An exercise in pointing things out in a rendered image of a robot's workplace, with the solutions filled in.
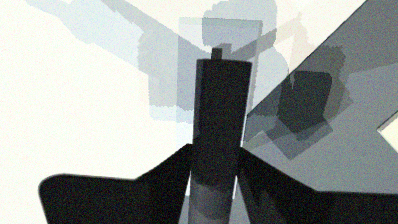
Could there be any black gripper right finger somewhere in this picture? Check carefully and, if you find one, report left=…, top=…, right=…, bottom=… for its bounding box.
left=237, top=147, right=398, bottom=224

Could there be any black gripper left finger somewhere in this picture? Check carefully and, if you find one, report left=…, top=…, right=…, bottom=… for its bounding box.
left=37, top=143, right=192, bottom=224

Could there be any cream square tile with dark square centre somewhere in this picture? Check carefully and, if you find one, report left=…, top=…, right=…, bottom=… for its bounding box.
left=377, top=112, right=398, bottom=153

